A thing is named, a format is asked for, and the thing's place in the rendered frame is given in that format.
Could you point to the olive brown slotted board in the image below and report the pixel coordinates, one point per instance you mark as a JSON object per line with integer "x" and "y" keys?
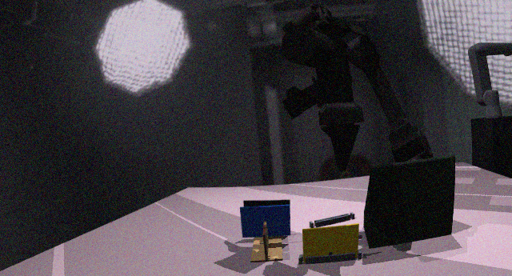
{"x": 335, "y": 239}

